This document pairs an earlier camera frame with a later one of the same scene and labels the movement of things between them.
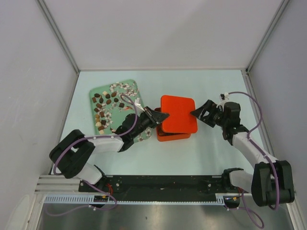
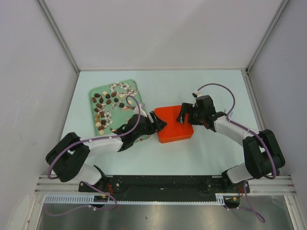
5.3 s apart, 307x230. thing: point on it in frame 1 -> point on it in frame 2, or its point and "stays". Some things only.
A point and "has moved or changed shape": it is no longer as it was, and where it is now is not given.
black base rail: (157, 188) stays
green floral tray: (109, 105) stays
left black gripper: (157, 116) -> (155, 126)
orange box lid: (180, 120) has moved or changed shape
